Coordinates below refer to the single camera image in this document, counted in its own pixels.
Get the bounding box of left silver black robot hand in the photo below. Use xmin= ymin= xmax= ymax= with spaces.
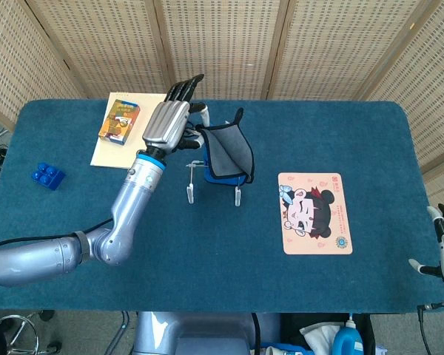
xmin=141 ymin=73 xmax=211 ymax=155

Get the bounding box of blue and grey cloth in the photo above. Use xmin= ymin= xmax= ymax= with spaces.
xmin=195 ymin=107 xmax=255 ymax=185

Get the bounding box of orange blue carton box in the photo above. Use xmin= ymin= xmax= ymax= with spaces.
xmin=98 ymin=98 xmax=141 ymax=146

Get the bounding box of beige paper folder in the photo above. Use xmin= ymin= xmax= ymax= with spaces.
xmin=90 ymin=92 xmax=170 ymax=170

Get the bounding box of woven wooden folding screen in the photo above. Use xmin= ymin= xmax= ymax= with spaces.
xmin=0 ymin=0 xmax=444 ymax=212

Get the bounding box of blue toy building block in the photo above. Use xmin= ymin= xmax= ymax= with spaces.
xmin=30 ymin=162 xmax=67 ymax=192

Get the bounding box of blue white plastic bottle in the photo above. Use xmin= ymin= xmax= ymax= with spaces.
xmin=332 ymin=313 xmax=366 ymax=355

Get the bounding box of cartoon girl mouse pad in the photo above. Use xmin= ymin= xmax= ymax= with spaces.
xmin=277 ymin=172 xmax=354 ymax=256

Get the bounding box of white cloth pouch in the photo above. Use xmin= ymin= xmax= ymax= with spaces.
xmin=299 ymin=320 xmax=347 ymax=351

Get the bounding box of teal carpet table cover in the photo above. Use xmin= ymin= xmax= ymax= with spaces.
xmin=0 ymin=98 xmax=444 ymax=314

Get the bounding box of grey robot torso base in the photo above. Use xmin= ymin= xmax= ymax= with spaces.
xmin=132 ymin=311 xmax=262 ymax=355

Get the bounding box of chrome stool base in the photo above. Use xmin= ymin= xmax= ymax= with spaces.
xmin=0 ymin=309 xmax=62 ymax=355

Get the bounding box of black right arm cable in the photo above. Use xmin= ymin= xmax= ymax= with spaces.
xmin=417 ymin=301 xmax=444 ymax=355

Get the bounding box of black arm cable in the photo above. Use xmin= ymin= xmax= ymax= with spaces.
xmin=417 ymin=301 xmax=444 ymax=355
xmin=0 ymin=217 xmax=115 ymax=256

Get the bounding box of small metal rack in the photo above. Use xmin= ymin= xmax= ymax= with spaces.
xmin=185 ymin=159 xmax=242 ymax=207

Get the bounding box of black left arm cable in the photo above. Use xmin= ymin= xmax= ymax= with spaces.
xmin=0 ymin=217 xmax=115 ymax=256

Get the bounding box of black torso cable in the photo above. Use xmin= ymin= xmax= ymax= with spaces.
xmin=252 ymin=312 xmax=263 ymax=355

